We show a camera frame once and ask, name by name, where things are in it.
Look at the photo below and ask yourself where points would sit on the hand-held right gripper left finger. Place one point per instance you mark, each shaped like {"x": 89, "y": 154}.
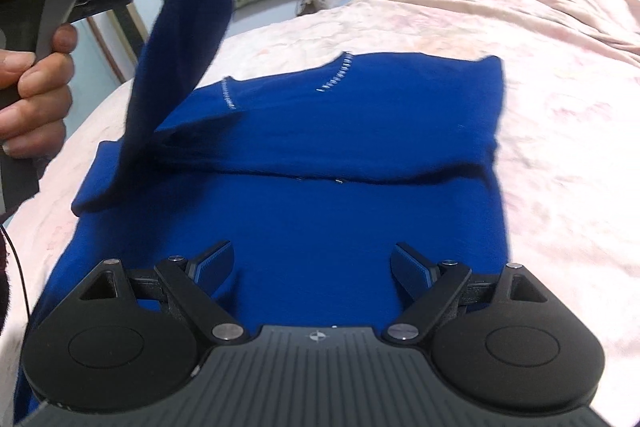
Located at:
{"x": 216, "y": 259}

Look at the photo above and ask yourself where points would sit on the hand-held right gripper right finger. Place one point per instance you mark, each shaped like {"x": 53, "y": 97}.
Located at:
{"x": 412, "y": 264}

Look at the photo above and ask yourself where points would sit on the blue towel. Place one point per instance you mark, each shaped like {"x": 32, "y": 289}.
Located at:
{"x": 320, "y": 227}

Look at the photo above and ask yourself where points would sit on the person's left hand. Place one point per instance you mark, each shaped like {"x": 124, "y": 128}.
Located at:
{"x": 42, "y": 92}

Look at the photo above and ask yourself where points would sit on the pink floral bed sheet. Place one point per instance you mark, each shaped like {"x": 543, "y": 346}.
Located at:
{"x": 575, "y": 167}

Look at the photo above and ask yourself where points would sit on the curved wooden frame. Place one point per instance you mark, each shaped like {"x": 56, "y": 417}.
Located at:
{"x": 106, "y": 52}

